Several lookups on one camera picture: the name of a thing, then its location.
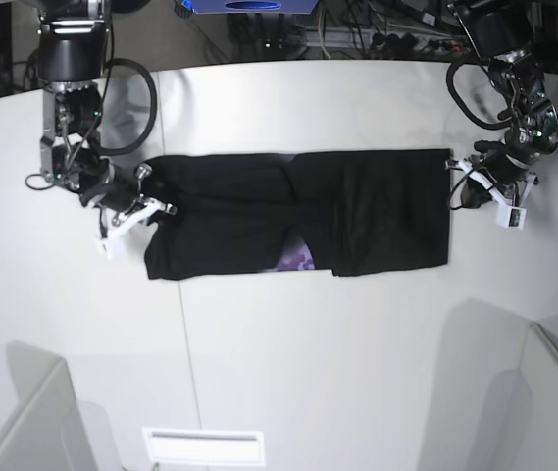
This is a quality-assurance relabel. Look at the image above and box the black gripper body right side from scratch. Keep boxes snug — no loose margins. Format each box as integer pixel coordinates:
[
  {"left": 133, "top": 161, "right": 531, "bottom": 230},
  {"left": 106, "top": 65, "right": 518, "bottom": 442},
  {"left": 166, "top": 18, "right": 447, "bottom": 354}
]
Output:
[{"left": 78, "top": 164, "right": 141, "bottom": 213}]

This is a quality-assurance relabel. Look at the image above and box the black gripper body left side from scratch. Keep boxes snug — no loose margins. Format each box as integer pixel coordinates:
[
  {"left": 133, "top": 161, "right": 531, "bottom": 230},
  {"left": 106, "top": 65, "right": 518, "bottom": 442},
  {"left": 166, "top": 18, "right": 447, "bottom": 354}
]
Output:
[{"left": 474, "top": 140, "right": 533, "bottom": 194}]

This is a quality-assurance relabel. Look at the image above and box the black T-shirt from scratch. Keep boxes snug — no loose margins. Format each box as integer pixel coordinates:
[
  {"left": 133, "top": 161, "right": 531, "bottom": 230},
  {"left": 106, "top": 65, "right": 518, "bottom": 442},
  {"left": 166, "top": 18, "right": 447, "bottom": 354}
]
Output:
[{"left": 143, "top": 149, "right": 451, "bottom": 281}]

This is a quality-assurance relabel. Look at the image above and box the blue box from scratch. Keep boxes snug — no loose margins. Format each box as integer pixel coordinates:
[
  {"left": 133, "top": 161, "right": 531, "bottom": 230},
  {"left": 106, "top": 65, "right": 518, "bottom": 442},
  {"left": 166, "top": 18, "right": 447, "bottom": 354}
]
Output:
[{"left": 180, "top": 0, "right": 318, "bottom": 15}]

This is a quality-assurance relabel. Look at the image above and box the white partition panel right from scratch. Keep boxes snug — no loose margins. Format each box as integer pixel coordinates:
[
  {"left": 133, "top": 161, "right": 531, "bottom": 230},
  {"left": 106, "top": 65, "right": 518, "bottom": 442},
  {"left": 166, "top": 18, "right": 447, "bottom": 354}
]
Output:
[{"left": 474, "top": 321, "right": 558, "bottom": 471}]

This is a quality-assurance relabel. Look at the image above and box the white partition panel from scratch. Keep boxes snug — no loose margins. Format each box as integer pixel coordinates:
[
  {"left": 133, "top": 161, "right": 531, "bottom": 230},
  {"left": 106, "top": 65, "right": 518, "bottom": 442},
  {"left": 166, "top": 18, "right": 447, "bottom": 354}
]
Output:
[
  {"left": 474, "top": 321, "right": 558, "bottom": 471},
  {"left": 0, "top": 341, "right": 98, "bottom": 470}
]

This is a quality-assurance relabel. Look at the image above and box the white table slot plate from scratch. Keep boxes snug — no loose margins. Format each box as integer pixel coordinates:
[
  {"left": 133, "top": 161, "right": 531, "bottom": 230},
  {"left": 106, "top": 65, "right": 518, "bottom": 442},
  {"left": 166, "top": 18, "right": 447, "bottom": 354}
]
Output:
[{"left": 142, "top": 427, "right": 266, "bottom": 467}]

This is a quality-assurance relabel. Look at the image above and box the white partition panel left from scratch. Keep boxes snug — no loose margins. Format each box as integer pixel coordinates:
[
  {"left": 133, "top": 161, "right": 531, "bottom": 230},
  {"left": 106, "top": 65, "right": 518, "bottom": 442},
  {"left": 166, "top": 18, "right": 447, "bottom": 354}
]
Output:
[{"left": 0, "top": 341, "right": 98, "bottom": 470}]

